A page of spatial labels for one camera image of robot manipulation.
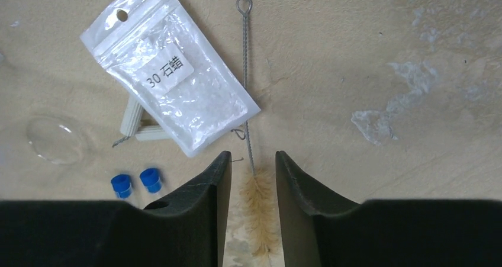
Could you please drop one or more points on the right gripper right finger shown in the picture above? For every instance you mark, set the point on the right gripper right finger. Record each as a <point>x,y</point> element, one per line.
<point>320,227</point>

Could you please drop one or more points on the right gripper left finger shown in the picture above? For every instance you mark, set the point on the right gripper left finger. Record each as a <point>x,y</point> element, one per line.
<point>186,227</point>

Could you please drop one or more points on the brown test tube brush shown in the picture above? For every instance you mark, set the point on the brown test tube brush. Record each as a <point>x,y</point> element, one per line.
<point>257,191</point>

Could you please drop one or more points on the test tube blue cap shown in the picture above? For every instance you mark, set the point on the test tube blue cap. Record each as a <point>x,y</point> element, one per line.
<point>151,180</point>
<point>122,186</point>

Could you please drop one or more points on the small clear glass dish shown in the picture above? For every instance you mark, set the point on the small clear glass dish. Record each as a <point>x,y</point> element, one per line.
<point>56,140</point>

